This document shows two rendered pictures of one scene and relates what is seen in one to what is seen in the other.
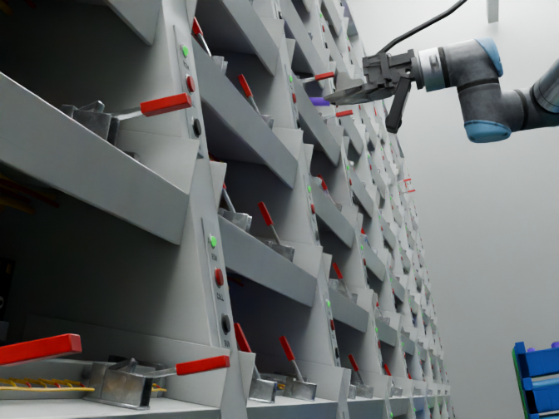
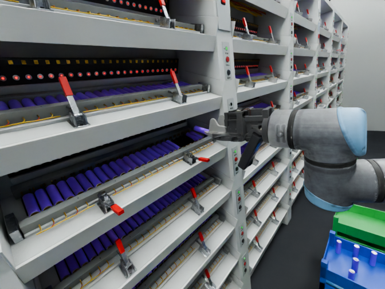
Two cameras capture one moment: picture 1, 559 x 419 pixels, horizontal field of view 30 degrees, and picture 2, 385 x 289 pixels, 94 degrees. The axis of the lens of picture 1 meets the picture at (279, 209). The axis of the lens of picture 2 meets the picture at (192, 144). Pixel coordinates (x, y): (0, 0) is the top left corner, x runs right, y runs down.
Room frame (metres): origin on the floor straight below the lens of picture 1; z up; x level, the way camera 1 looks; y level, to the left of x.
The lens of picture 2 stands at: (1.68, -0.44, 1.11)
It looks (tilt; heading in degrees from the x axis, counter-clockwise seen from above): 17 degrees down; 36
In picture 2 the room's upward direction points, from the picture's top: 9 degrees counter-clockwise
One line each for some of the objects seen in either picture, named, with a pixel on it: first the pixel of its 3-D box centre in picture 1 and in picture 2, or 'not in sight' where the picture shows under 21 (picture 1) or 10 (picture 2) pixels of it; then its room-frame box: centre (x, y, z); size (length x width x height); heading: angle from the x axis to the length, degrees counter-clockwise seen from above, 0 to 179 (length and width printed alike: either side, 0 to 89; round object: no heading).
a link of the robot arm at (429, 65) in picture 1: (429, 70); (281, 129); (2.14, -0.37, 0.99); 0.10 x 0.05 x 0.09; 170
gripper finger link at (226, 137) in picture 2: (365, 89); (226, 135); (2.14, -0.22, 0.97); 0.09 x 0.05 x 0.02; 85
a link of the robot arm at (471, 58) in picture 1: (470, 62); (326, 131); (2.13, -0.45, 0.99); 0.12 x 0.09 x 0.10; 80
